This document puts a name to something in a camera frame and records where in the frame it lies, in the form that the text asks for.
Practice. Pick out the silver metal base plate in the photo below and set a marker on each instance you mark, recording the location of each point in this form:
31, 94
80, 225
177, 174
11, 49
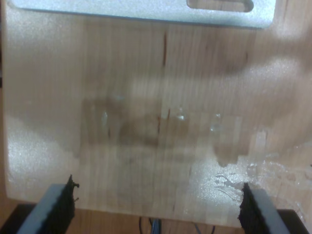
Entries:
122, 9

